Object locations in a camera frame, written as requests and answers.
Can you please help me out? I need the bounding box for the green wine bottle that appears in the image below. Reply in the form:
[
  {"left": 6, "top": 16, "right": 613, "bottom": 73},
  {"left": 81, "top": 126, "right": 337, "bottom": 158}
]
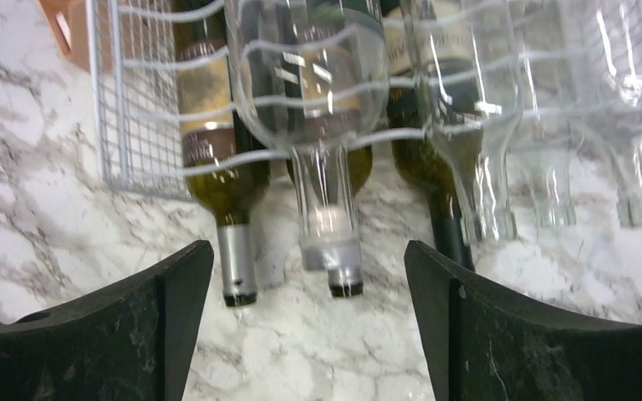
[
  {"left": 173, "top": 11, "right": 270, "bottom": 307},
  {"left": 379, "top": 0, "right": 477, "bottom": 272},
  {"left": 283, "top": 1, "right": 388, "bottom": 297}
]

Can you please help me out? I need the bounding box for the orange plastic file organizer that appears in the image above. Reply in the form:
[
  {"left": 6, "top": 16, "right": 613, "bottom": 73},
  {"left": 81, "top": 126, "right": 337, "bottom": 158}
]
[{"left": 37, "top": 0, "right": 112, "bottom": 73}]

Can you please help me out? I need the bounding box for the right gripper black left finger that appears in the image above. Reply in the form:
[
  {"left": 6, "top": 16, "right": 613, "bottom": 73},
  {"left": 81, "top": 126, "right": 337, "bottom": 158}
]
[{"left": 0, "top": 240, "right": 214, "bottom": 400}]

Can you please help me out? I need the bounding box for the white wire wine rack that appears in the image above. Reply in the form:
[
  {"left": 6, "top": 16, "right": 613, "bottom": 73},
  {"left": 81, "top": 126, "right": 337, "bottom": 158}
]
[{"left": 85, "top": 0, "right": 642, "bottom": 203}]

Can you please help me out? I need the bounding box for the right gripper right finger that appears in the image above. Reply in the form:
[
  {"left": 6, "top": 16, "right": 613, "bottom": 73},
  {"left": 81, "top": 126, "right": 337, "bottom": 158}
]
[{"left": 404, "top": 241, "right": 642, "bottom": 400}]

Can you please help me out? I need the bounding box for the clear glass bottle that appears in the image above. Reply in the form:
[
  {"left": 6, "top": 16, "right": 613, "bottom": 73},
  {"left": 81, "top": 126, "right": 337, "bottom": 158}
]
[
  {"left": 574, "top": 1, "right": 642, "bottom": 227},
  {"left": 508, "top": 1, "right": 582, "bottom": 227},
  {"left": 400, "top": 1, "right": 522, "bottom": 243},
  {"left": 224, "top": 1, "right": 389, "bottom": 272}
]

